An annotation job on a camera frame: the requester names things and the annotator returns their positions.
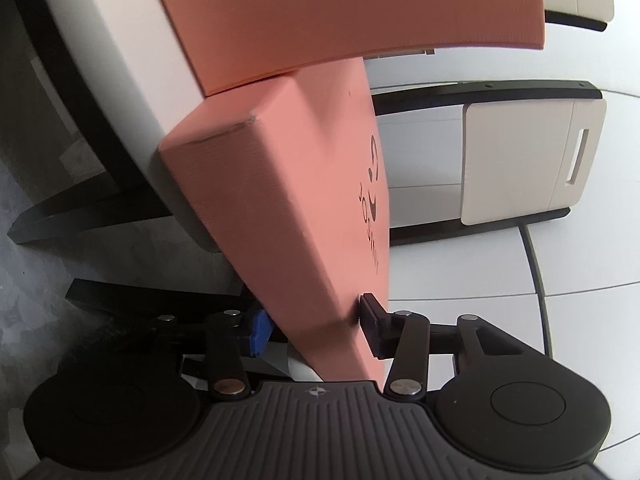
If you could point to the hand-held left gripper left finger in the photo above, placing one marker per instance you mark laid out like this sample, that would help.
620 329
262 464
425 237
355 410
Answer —
259 334

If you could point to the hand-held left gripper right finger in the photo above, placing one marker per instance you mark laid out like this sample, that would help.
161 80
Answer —
377 332

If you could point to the salmon pink box lid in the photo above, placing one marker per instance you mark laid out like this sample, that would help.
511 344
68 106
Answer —
280 185

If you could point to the salmon pink cardboard box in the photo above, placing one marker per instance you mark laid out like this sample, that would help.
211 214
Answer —
325 20

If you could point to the white desktop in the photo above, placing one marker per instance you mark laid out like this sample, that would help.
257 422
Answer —
115 35

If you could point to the white wardrobe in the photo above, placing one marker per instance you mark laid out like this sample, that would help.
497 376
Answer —
590 260

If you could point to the black table frame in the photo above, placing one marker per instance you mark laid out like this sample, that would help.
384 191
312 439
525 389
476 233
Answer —
60 220

